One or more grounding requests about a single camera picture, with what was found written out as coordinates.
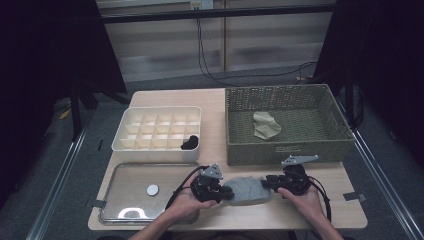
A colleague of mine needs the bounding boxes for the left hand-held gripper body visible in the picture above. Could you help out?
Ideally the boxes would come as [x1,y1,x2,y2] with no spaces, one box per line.
[190,163,231,204]

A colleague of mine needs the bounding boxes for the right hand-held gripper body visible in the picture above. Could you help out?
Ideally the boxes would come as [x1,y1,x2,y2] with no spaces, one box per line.
[272,154,319,196]

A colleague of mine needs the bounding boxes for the grey sock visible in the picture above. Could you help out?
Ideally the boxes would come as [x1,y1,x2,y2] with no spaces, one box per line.
[223,176,273,206]

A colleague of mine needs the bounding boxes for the green woven basket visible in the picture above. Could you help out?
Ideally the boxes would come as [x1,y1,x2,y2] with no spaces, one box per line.
[224,83,356,167]

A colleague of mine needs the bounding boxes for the black sock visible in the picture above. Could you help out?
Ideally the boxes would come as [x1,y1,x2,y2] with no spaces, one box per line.
[180,134,200,150]

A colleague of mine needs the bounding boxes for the pale green sock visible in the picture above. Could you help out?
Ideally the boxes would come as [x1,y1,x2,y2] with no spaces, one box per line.
[252,111,282,140]

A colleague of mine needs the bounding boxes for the white divided organizer box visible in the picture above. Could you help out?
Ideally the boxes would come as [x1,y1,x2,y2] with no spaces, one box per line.
[111,105,203,164]

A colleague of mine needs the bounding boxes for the clear plastic lid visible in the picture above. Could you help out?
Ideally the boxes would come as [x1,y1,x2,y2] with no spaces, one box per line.
[99,162,201,225]

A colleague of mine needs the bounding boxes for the person's right hand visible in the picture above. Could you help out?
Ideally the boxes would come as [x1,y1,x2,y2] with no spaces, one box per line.
[277,184,329,223]

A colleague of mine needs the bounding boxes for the person's left hand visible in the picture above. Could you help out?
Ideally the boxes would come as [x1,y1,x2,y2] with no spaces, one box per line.
[165,173,218,223]

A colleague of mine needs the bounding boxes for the person's clothing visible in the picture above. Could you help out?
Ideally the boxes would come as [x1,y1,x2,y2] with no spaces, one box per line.
[168,230,298,240]

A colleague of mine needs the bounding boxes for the grey tape strip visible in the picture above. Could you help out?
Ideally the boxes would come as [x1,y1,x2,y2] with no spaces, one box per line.
[85,199,108,209]
[343,191,368,202]

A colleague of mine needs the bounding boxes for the black stand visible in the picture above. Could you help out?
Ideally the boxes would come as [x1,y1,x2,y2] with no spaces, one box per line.
[69,78,132,143]

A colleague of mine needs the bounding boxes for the black curtain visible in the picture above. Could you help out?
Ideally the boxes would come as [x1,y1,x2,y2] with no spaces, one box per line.
[313,0,424,168]
[0,0,128,201]

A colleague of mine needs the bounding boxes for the black horizontal bar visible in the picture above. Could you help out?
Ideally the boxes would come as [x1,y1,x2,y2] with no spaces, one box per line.
[99,3,337,24]

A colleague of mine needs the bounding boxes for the left hand-held gripper cable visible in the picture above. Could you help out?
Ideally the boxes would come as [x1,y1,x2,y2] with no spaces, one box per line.
[165,165,209,211]

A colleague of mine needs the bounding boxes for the hand-held gripper cable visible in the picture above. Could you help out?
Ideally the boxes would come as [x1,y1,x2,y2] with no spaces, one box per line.
[308,176,333,223]
[165,165,209,211]

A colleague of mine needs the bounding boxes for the right hand-held gripper cable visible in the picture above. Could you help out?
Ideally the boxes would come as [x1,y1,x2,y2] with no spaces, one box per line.
[308,176,333,223]

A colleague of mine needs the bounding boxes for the aluminium floor rail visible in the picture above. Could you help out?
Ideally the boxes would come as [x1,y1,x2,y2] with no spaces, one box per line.
[334,96,424,240]
[25,126,90,240]

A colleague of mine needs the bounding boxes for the black wall cable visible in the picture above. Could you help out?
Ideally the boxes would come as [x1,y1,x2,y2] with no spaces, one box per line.
[198,18,319,81]
[196,18,243,88]

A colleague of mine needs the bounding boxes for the wooden post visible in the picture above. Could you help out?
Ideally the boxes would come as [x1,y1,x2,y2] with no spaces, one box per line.
[220,0,230,72]

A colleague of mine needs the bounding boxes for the wall power socket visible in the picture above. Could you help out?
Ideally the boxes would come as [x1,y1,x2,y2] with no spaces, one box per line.
[189,0,214,10]

